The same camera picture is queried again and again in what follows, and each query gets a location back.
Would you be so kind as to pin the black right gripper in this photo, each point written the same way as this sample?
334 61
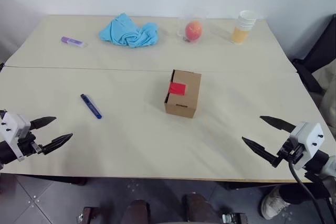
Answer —
291 151

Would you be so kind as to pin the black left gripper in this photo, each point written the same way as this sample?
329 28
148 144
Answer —
26 146

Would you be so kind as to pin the blue utility knife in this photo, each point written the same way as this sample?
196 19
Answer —
91 106

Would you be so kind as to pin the cardboard box with red tape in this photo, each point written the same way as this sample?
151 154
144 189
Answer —
186 98

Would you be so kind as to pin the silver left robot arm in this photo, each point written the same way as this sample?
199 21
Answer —
5 153

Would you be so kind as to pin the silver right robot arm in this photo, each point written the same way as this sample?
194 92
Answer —
319 159

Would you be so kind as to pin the white sneaker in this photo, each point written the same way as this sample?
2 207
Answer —
274 203

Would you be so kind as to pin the brown wooden block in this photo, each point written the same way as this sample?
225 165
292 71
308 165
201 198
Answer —
90 216

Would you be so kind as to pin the purple glue stick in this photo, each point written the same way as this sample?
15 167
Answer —
72 41

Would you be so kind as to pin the black chair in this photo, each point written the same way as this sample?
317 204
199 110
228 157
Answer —
320 51

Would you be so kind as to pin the stack of paper cups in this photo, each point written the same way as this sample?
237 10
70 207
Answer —
242 30

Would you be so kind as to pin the dark rounded brown shape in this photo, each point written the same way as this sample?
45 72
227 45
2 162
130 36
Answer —
137 213

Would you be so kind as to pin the light blue crumpled cloth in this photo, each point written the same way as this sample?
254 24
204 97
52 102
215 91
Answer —
126 33

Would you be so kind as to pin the red apple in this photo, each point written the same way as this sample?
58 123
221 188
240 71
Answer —
194 30

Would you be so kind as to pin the clear plastic cup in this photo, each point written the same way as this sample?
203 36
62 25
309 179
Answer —
181 28

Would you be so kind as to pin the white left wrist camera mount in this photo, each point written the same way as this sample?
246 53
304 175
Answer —
13 127

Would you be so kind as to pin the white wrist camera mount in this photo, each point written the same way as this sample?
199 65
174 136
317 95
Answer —
13 127
309 136

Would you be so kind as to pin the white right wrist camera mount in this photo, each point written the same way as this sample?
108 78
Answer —
309 136

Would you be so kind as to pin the silver metal bracket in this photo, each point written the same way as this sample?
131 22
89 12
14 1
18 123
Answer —
233 218

